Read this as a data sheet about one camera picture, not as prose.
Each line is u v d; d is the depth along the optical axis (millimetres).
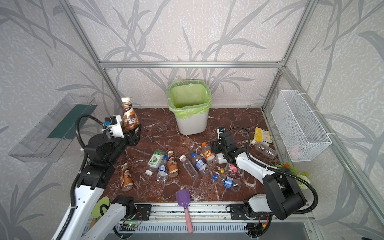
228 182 785
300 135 628
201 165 844
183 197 779
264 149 912
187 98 1023
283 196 419
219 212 753
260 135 1019
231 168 849
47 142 640
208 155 887
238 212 734
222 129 788
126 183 788
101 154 469
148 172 840
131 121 617
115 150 541
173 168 843
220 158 866
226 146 677
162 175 814
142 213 724
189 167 824
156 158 888
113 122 548
